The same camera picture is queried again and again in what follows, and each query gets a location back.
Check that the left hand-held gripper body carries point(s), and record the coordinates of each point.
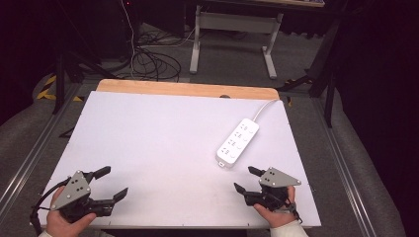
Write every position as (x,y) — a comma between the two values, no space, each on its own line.
(71,192)

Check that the person's left hand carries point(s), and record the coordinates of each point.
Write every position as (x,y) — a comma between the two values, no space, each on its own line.
(61,222)

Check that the aluminium floor rail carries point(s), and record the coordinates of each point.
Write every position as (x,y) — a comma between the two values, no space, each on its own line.
(29,158)
(342,164)

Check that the white power strip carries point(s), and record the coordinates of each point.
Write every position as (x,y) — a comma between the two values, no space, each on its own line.
(237,142)

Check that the black metal stand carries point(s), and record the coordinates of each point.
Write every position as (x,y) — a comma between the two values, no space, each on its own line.
(329,82)
(60,82)

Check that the person's right hand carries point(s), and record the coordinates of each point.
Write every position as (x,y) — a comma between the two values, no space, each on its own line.
(278,215)

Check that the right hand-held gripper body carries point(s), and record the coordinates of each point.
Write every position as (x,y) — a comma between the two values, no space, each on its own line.
(275,184)

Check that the white board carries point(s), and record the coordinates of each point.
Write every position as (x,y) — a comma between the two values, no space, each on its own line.
(164,148)

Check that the white metal desk frame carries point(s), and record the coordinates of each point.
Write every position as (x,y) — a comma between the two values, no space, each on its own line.
(235,23)

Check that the yellow black floor tape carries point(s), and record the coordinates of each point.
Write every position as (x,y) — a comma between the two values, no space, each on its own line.
(46,92)

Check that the wooden table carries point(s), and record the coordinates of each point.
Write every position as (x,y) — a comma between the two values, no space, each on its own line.
(184,88)

